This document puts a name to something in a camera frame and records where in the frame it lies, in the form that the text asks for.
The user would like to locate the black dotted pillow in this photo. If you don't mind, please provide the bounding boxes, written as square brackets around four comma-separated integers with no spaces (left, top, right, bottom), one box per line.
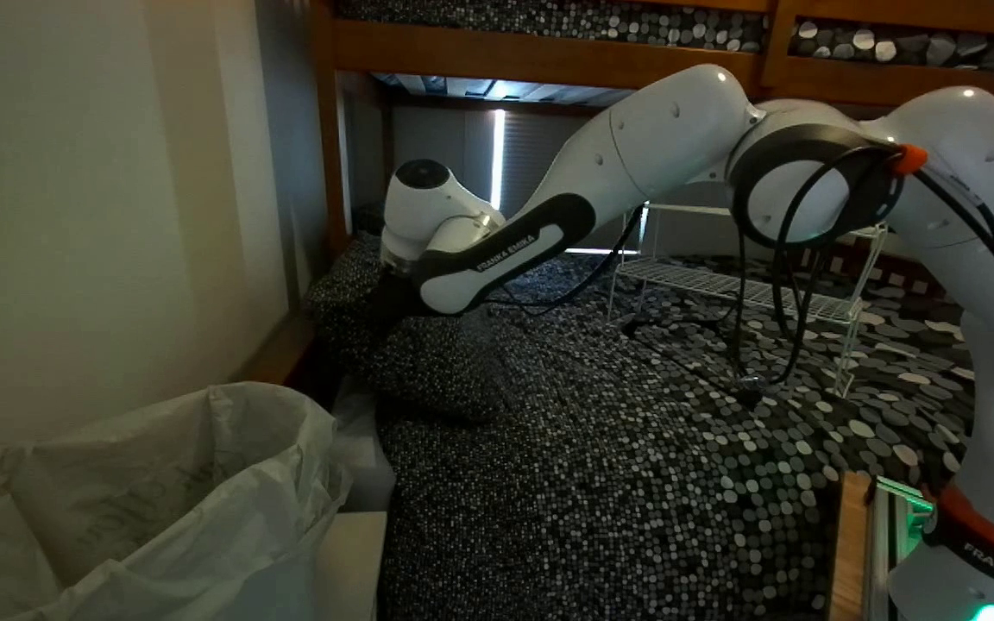
[305,234,511,428]

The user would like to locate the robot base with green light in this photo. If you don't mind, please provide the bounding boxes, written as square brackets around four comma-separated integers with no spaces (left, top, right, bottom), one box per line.
[881,480,994,621]

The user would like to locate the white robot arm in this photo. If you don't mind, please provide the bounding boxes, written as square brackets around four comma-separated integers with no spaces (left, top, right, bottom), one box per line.
[380,66,994,525]

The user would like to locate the white bed mattress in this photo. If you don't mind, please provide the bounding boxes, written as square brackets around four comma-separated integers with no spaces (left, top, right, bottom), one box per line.
[331,375,398,511]

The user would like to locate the black dotted bed duvet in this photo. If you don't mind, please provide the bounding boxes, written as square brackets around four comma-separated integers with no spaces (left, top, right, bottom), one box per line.
[380,259,975,621]

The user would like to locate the grey window blind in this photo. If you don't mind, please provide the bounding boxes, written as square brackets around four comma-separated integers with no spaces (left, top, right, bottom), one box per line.
[395,107,585,215]

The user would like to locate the clear acrylic stand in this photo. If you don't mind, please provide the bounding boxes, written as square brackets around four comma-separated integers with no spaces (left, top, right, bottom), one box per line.
[605,194,891,399]

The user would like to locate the white plastic bag bin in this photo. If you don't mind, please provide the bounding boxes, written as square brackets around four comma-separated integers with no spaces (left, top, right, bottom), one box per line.
[0,385,349,621]

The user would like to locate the wooden bunk bed frame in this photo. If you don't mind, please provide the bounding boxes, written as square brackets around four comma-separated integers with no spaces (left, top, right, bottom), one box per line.
[308,0,994,316]

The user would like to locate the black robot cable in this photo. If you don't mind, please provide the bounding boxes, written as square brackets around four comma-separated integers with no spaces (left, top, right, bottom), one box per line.
[484,141,994,408]

